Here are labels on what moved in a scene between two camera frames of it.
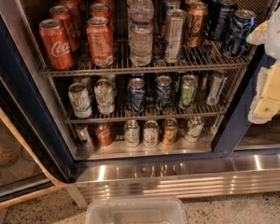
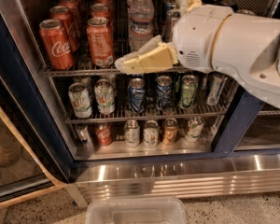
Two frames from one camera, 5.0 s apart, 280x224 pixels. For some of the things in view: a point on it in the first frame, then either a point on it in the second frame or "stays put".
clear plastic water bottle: [140, 21] stays put
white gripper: [279, 32] -> [196, 37]
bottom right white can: [194, 129] stays put
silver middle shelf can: [216, 90] stays put
